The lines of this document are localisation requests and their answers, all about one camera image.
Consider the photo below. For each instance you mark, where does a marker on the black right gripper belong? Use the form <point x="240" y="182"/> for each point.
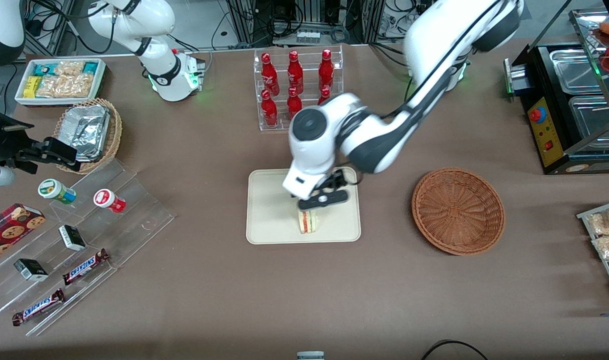
<point x="8" y="143"/>

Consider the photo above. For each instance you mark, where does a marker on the yellow snack packet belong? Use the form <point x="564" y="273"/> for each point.
<point x="32" y="86"/>

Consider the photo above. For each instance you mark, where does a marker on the triangle sandwich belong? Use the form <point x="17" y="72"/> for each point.
<point x="308" y="222"/>

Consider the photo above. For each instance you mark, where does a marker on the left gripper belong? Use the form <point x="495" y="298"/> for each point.
<point x="335" y="180"/>

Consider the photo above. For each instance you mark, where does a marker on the green white lidded jar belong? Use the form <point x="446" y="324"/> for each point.
<point x="57" y="191"/>

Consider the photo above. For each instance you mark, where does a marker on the red soda bottle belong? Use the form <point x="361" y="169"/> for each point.
<point x="326" y="70"/>
<point x="324" y="96"/>
<point x="268" y="75"/>
<point x="294" y="102"/>
<point x="295" y="72"/>
<point x="268" y="110"/>

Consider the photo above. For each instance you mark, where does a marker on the red chocolate chip cookie box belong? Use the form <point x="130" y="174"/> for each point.
<point x="9" y="230"/>

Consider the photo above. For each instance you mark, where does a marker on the aluminium frame rack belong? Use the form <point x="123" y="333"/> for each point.
<point x="244" y="20"/>

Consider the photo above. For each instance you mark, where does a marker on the white power strip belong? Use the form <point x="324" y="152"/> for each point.
<point x="308" y="36"/>

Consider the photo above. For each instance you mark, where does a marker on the clear acrylic bottle rack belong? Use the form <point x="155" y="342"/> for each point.
<point x="308" y="82"/>

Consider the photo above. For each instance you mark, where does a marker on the cream rectangular plastic tray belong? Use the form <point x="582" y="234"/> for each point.
<point x="269" y="215"/>

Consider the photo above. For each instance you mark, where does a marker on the silver foil wrapped pack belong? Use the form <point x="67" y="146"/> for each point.
<point x="87" y="130"/>

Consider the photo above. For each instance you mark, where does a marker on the red emergency stop button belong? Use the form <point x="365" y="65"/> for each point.
<point x="537" y="115"/>

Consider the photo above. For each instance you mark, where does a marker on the clear rice cracker packet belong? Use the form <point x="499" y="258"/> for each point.
<point x="70" y="68"/>
<point x="64" y="87"/>

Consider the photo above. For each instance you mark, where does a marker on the small black carton box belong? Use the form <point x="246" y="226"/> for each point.
<point x="30" y="270"/>
<point x="72" y="237"/>

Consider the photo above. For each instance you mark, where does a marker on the teal snack packet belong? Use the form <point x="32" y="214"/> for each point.
<point x="45" y="69"/>
<point x="90" y="67"/>

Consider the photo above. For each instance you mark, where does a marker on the white rectangular snack bin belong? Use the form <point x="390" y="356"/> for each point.
<point x="102" y="75"/>

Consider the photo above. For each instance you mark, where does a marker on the black food warmer appliance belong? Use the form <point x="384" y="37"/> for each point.
<point x="549" y="135"/>

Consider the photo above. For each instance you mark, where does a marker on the tray of packaged snacks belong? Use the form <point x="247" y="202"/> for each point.
<point x="584" y="216"/>

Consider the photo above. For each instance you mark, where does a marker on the red white lidded jar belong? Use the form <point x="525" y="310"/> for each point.
<point x="109" y="201"/>

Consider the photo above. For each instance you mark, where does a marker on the empty brown wicker basket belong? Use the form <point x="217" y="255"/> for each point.
<point x="458" y="211"/>

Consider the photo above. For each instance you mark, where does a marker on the grey white device top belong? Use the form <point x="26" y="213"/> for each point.
<point x="310" y="355"/>

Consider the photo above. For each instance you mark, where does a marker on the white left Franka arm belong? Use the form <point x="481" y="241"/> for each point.
<point x="434" y="55"/>

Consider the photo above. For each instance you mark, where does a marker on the wicker basket with foil packs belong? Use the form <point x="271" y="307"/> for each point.
<point x="116" y="135"/>

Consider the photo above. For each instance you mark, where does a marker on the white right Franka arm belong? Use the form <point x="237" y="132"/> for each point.
<point x="159" y="75"/>

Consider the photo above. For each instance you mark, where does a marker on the stainless steel food pan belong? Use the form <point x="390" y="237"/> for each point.
<point x="594" y="120"/>
<point x="577" y="70"/>

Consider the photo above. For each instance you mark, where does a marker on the brown Snickers chocolate bar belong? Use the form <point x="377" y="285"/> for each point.
<point x="86" y="266"/>
<point x="38" y="306"/>

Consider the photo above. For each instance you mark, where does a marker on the clear acrylic stepped display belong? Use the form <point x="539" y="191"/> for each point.
<point x="134" y="220"/>

